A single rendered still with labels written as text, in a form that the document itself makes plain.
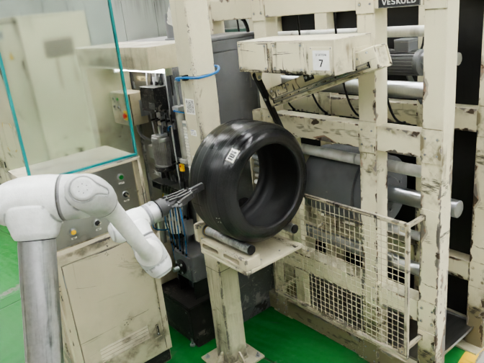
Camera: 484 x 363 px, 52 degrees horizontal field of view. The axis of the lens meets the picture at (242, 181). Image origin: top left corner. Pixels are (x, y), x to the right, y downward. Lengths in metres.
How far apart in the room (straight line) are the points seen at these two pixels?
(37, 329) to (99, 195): 0.40
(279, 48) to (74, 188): 1.24
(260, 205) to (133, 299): 0.87
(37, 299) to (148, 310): 1.50
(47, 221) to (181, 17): 1.27
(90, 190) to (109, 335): 1.59
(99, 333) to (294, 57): 1.71
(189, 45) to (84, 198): 1.18
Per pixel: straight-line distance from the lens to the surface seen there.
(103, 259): 2.68
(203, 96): 2.42
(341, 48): 2.12
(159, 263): 1.92
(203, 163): 2.19
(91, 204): 1.40
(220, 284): 2.74
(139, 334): 2.97
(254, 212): 2.57
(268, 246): 2.51
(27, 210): 1.46
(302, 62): 2.20
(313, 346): 3.16
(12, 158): 6.10
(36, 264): 1.48
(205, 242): 2.50
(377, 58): 2.13
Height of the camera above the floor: 1.94
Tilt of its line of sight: 19 degrees down
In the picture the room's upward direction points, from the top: 6 degrees counter-clockwise
